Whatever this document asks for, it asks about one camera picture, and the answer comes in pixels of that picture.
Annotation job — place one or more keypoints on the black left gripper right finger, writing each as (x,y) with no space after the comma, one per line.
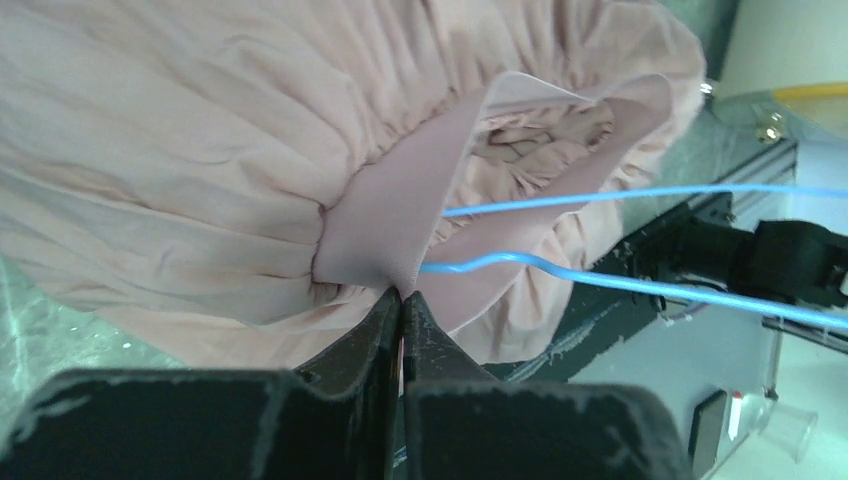
(463,423)

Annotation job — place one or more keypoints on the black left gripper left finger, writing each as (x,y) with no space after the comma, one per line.
(330,418)

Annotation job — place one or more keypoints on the black base frame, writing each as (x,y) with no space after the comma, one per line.
(685,247)

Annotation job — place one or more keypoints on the pink pleated skirt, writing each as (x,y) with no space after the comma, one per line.
(237,182)

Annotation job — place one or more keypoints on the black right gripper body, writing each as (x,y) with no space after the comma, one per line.
(795,262)

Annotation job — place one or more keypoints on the blue wire hanger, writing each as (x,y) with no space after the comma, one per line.
(763,307)

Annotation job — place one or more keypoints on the cream cylinder with orange base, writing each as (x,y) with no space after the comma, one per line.
(785,68)

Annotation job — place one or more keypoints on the clear plastic cup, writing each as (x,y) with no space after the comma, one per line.
(787,427)

